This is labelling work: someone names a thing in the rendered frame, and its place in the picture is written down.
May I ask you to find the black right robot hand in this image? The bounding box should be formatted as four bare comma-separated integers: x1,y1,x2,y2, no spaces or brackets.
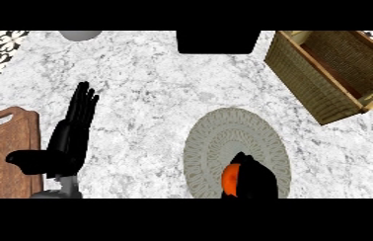
219,151,280,200

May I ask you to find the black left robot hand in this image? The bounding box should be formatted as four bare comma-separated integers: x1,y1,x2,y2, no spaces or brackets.
4,81,100,180

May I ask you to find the orange squash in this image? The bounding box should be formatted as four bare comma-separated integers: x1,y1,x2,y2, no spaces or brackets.
219,162,243,199

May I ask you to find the round grey woven placemat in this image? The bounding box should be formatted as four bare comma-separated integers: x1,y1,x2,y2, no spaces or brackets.
182,107,293,200

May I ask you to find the rectangular wicker basket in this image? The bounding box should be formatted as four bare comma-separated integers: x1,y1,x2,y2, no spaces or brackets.
263,31,373,126

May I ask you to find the brown wooden cutting board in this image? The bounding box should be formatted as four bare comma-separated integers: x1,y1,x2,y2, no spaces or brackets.
0,106,45,200

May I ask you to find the black and white patterned tile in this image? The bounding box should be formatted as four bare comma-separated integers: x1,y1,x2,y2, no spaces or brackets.
0,31,30,72

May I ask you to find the grey round bowl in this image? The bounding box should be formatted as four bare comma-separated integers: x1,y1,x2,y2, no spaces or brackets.
58,31,103,42

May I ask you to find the black box-shaped appliance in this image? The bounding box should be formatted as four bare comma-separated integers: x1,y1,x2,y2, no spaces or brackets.
175,31,262,55

